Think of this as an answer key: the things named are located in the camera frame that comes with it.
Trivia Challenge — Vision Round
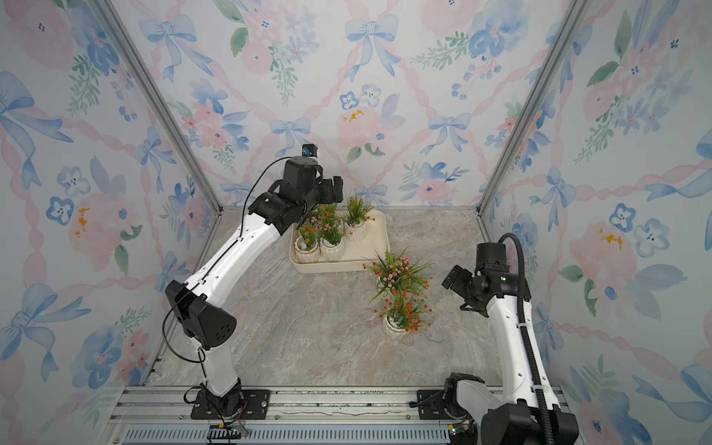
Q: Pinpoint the orange gypsophila pot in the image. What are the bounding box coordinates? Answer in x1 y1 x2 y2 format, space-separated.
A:
317 204 341 230
294 220 321 264
344 196 374 242

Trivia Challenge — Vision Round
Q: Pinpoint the red gypsophila pot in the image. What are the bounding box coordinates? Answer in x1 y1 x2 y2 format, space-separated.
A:
373 293 433 339

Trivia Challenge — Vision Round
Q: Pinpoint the large pink gypsophila pot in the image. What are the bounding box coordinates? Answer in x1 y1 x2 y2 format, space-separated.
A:
363 250 432 300

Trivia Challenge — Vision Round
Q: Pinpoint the pink gypsophila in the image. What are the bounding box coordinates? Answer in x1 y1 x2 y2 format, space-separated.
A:
304 204 337 229

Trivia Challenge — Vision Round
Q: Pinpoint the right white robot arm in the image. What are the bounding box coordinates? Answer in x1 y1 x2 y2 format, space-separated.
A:
442 265 580 444

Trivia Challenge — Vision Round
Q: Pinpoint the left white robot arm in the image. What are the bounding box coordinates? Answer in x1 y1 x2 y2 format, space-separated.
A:
164 176 343 418

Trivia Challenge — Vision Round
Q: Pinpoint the cream plastic storage box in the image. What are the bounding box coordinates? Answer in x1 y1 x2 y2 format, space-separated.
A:
289 210 390 274

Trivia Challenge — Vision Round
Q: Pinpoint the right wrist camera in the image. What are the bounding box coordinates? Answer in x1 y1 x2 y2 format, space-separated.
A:
476 242 509 274

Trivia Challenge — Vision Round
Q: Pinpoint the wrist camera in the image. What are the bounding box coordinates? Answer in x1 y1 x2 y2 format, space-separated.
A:
476 242 509 274
282 143 321 192

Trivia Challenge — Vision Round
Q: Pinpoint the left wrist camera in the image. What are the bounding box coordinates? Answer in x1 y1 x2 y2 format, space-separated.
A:
282 143 321 192

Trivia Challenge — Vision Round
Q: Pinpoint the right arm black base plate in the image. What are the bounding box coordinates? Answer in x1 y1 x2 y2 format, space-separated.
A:
415 389 451 420

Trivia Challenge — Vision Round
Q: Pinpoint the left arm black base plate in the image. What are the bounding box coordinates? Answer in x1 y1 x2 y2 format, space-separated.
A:
189 389 272 421

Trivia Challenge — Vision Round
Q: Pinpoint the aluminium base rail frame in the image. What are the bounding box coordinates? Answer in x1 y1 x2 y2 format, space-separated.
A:
93 385 586 445

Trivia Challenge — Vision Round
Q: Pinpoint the left aluminium corner post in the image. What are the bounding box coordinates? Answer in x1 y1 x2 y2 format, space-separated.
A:
88 0 224 216

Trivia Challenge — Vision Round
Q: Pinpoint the aluminium corner post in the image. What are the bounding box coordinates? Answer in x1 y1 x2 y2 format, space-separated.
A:
88 0 224 216
477 0 590 218

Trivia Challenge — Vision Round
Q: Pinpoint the right aluminium corner post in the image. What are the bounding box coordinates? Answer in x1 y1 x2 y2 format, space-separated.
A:
477 0 590 218

